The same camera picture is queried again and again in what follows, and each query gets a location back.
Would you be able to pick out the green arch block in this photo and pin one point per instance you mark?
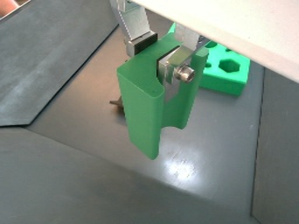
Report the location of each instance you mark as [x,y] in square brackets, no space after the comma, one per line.
[148,112]

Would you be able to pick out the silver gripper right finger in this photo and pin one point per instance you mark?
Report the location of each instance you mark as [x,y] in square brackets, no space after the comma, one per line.
[174,65]

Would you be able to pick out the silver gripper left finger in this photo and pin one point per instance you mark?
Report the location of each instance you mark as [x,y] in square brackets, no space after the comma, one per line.
[132,21]

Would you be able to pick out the green shape sorter board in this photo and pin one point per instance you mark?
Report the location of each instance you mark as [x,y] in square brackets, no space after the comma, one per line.
[226,71]

